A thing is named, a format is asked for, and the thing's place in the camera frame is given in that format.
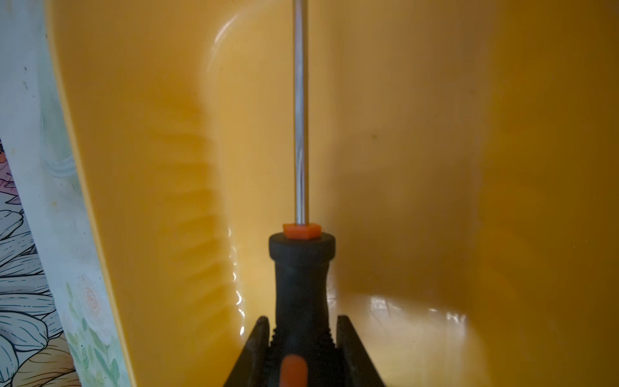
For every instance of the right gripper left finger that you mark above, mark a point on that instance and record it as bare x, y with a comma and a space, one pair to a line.
249, 369

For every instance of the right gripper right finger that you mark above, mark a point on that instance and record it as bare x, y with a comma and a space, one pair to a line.
358, 369

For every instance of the orange black screwdriver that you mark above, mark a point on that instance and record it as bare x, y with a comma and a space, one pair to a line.
302, 352

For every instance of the yellow plastic bin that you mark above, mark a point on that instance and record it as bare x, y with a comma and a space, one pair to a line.
464, 154

